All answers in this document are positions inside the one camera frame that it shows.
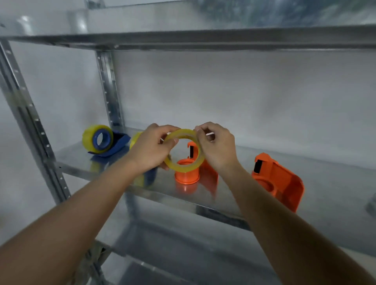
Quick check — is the orange tape dispenser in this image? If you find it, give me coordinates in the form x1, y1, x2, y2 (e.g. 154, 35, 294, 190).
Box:
251, 152, 305, 213
174, 141, 219, 188

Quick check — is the person's right forearm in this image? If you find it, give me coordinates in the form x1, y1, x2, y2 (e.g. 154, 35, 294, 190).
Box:
219, 163, 376, 285

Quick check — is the person's left forearm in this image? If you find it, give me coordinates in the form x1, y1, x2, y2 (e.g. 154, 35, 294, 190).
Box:
0, 157, 145, 285

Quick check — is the yellow tape roll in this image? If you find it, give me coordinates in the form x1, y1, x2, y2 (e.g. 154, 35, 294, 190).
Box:
163, 128, 206, 173
82, 124, 114, 154
129, 131, 144, 150

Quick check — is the person's right hand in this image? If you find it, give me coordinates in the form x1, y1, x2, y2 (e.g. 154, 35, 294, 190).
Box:
193, 122, 240, 174

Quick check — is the person's left hand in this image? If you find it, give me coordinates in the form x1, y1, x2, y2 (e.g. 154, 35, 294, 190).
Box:
127, 123, 181, 174

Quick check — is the galvanized metal shelving rack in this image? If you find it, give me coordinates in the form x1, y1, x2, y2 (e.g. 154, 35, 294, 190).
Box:
0, 0, 376, 285

